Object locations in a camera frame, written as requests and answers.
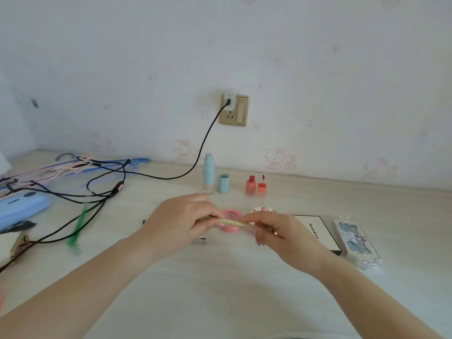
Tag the light blue small device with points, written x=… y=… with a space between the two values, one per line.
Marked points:
x=21 y=208

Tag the white silver mascara pen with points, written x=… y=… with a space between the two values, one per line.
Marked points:
x=201 y=240

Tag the pink lip gloss bottle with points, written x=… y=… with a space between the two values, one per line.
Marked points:
x=250 y=187

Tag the gold wall socket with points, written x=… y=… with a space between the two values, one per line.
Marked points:
x=242 y=111

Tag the yellow thin eyeliner pencil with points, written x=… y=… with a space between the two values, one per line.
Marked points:
x=231 y=222

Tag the cake-shaped pink round compact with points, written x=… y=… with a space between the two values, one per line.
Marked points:
x=265 y=209

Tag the person's right forearm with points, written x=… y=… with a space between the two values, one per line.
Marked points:
x=370 y=303

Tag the pink cap with wand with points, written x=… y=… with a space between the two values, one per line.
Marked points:
x=261 y=188

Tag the black crumpled tag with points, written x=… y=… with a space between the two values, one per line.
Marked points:
x=19 y=226

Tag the black white Mooekiss palette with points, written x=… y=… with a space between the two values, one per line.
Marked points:
x=325 y=233

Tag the person's left hand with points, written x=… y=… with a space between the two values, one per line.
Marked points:
x=173 y=229

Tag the person's right hand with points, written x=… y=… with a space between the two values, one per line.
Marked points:
x=296 y=243

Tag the pink clothes hangers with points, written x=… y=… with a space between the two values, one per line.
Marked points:
x=60 y=169

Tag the white plug adapter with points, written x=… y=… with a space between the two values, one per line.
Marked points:
x=229 y=95

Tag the person's left forearm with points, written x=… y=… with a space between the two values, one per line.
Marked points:
x=77 y=293

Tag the light blue spray bottle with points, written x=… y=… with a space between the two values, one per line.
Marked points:
x=208 y=176

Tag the ornate silver blue palette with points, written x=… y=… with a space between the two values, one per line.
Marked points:
x=358 y=243

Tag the light blue bottle cap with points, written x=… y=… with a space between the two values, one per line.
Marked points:
x=223 y=185

